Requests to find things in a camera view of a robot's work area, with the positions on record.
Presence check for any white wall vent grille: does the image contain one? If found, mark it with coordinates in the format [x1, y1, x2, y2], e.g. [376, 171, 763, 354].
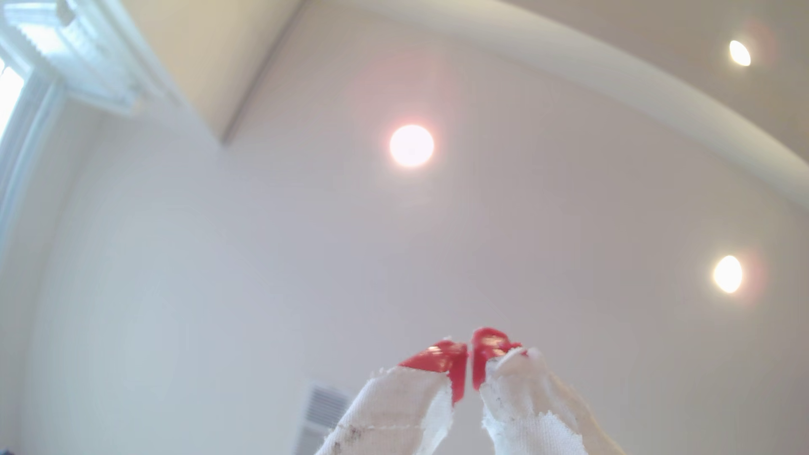
[294, 382, 355, 455]

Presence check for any white window blind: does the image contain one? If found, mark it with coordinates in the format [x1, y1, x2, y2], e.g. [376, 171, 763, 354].
[0, 0, 168, 118]

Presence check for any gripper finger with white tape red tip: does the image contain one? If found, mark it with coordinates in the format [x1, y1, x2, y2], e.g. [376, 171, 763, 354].
[315, 340, 470, 455]
[471, 327, 627, 455]

